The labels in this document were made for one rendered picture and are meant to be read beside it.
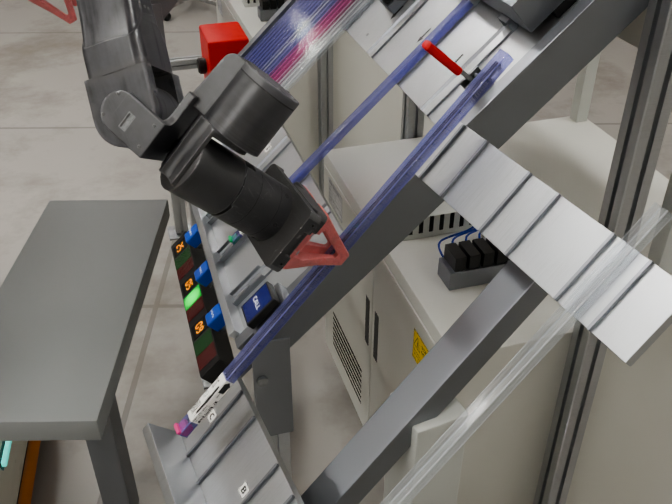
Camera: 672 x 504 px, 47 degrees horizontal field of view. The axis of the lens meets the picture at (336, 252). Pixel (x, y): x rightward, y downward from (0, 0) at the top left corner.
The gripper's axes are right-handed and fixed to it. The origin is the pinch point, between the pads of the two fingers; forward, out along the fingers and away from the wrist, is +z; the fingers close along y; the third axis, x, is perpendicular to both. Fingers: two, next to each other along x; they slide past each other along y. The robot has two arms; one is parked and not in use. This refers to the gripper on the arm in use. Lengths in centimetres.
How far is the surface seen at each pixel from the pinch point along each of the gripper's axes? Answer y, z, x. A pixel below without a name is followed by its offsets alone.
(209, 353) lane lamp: 23.1, 13.7, 28.0
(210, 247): 38.3, 12.6, 19.3
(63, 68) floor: 325, 65, 74
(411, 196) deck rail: 13.6, 15.1, -7.6
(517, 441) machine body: 11, 67, 15
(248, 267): 29.4, 14.1, 16.2
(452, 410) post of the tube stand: -13.2, 13.7, 4.5
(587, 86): 71, 86, -46
